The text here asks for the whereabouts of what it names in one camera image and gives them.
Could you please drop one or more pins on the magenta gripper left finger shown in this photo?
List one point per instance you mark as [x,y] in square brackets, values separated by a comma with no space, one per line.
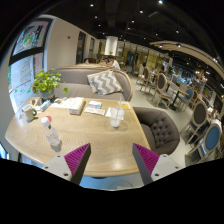
[71,166]

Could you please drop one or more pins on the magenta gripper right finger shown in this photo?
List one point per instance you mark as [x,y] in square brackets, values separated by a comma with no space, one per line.
[152,166]

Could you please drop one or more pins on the clear plastic water bottle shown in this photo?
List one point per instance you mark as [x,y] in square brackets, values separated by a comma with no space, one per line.
[51,134]

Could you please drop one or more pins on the dark grey tufted armchair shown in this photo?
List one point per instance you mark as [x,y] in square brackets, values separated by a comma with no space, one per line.
[160,130]

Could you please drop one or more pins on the clear plastic cup with straw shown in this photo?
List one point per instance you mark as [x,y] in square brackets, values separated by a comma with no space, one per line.
[117,115]

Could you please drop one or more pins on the stack of books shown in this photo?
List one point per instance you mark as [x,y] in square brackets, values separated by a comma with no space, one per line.
[74,105]

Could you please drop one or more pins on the yellow card on table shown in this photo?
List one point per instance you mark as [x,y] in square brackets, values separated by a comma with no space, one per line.
[125,105]

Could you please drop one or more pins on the blue and white tissue pack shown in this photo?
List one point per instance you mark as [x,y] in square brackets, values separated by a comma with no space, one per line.
[95,104]

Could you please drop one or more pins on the small blue packet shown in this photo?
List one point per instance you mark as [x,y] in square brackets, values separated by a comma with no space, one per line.
[45,105]

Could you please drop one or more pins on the blue upholstered wooden chair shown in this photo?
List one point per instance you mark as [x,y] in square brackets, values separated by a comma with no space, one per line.
[209,142]

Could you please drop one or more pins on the white and green mug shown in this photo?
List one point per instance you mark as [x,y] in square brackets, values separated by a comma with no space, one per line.
[29,112]

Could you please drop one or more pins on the grey round-back wooden chair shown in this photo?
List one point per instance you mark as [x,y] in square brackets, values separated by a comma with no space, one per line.
[197,120]

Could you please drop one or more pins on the beige dining chair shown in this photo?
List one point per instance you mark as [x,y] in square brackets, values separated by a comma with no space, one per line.
[161,90]

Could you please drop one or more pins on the grey upholstered sofa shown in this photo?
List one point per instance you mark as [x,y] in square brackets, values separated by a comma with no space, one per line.
[77,82]

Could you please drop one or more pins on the grey chevron pillow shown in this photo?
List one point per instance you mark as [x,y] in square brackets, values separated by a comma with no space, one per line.
[104,83]

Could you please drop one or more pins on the green potted plant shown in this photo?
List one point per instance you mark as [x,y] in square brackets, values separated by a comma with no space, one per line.
[45,82]

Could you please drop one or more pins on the person in white shirt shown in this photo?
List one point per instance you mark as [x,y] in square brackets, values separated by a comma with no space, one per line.
[113,62]

